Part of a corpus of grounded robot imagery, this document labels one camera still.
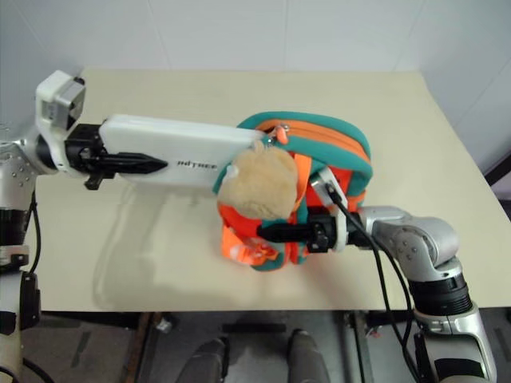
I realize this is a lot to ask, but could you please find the orange and teal backpack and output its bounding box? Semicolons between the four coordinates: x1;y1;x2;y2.
212;110;374;275

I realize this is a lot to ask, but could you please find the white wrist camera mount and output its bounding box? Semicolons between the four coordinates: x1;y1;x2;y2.
34;70;87;177
308;166;349;253

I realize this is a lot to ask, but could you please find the dark table frame bar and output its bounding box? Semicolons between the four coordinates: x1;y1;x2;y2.
343;310;374;383
133;312;164;383

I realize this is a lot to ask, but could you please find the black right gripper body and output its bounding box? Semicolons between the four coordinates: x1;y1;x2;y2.
304;215;340;255

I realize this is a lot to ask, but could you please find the dark object beside table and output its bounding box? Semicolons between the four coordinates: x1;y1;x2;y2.
484;149;511;187

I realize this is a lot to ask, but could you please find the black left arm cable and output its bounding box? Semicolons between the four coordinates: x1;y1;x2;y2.
22;190;44;277

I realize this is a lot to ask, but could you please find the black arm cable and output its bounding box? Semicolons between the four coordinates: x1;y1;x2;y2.
327;183;422;383
22;190;44;277

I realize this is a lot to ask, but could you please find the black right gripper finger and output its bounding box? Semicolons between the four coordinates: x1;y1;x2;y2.
256;222;316;244

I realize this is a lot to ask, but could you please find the dark rounded shape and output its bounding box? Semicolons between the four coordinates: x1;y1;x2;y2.
286;328;333;383
190;336;230;383

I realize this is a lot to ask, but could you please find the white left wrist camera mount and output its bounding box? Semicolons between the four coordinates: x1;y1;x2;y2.
34;70;87;177

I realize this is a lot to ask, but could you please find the white rectangular box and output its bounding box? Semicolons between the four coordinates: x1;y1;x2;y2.
97;114;265;199

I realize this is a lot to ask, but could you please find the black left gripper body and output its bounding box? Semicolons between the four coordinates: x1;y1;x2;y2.
64;124;109;192

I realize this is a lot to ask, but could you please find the beige plush toy pendant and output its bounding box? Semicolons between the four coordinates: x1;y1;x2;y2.
216;140;301;221

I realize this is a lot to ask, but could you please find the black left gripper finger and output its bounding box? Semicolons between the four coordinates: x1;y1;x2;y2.
103;152;168;176

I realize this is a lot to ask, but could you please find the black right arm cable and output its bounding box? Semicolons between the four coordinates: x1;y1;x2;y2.
327;183;422;383

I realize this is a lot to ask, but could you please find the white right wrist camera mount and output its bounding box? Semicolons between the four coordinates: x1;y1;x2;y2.
308;166;349;253

